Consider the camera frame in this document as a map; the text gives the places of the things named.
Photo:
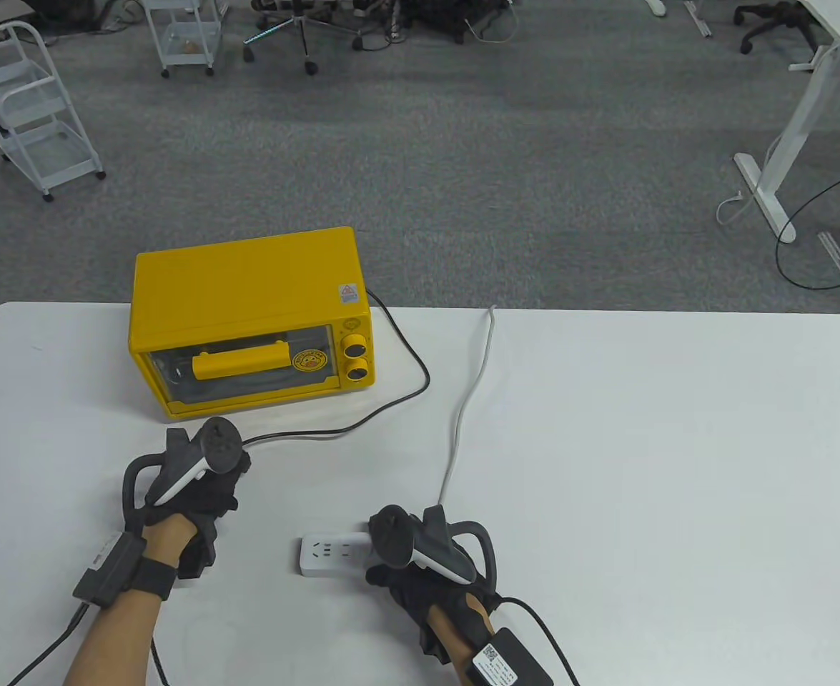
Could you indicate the white desk with leg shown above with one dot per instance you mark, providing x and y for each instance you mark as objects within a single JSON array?
[{"x": 809, "y": 107}]

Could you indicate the white power strip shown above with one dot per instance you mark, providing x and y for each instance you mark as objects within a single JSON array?
[{"x": 330, "y": 554}]

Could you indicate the person's right fingers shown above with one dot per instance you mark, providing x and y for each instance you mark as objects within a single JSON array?
[{"x": 385, "y": 577}]

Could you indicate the grey controller on right glove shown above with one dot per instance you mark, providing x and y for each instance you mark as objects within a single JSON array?
[{"x": 398, "y": 536}]

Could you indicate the small white rolling cart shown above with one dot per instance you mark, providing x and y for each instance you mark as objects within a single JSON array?
[{"x": 191, "y": 36}]

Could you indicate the person's left forearm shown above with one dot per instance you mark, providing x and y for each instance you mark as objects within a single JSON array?
[{"x": 116, "y": 643}]

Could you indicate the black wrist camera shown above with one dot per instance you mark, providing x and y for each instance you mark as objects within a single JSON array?
[
  {"x": 509, "y": 661},
  {"x": 109, "y": 568}
]

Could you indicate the person's left fingers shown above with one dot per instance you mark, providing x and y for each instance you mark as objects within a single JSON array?
[{"x": 237, "y": 468}]

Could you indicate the black office chair base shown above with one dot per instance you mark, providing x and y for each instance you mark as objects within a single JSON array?
[{"x": 773, "y": 18}]

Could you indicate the yellow toaster oven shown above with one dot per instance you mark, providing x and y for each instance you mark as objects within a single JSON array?
[{"x": 248, "y": 286}]

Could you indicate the person's left hand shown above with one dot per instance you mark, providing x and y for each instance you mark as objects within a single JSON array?
[{"x": 212, "y": 500}]

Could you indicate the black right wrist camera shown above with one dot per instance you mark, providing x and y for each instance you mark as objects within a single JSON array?
[{"x": 509, "y": 661}]

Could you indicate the grey controller on glove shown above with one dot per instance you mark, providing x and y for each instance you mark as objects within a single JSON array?
[
  {"x": 398, "y": 536},
  {"x": 216, "y": 446}
]

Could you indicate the silver office chair base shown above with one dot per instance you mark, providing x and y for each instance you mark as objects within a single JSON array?
[{"x": 305, "y": 36}]

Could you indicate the large white rolling cart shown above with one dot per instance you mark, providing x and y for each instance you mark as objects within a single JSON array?
[{"x": 33, "y": 136}]

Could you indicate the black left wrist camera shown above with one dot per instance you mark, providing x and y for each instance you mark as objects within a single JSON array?
[{"x": 109, "y": 568}]

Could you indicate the grey controller on left glove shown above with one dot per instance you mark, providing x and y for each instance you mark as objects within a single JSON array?
[{"x": 216, "y": 446}]

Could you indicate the person's right forearm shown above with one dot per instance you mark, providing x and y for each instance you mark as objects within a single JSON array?
[{"x": 457, "y": 647}]

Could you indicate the person's right hand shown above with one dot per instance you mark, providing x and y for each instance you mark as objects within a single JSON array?
[{"x": 409, "y": 593}]

